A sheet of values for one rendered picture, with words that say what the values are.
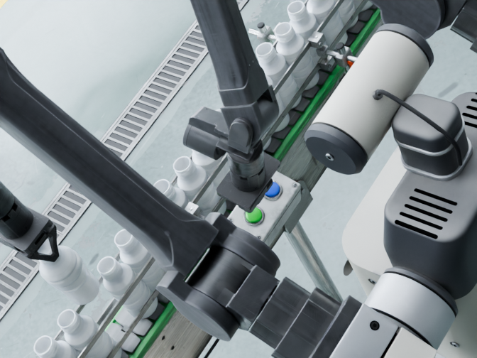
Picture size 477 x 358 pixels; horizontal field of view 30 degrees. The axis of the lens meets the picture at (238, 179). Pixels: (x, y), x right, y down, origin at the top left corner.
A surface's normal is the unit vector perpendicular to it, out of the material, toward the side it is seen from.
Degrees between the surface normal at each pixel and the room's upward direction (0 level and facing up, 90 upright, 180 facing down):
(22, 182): 0
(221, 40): 66
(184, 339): 90
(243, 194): 20
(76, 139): 52
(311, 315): 32
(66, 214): 0
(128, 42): 0
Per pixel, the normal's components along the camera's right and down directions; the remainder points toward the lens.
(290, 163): 0.76, 0.30
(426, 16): -0.46, 0.53
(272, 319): -0.22, 0.11
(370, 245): -0.35, -0.56
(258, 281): 0.10, -0.36
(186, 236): 0.40, -0.14
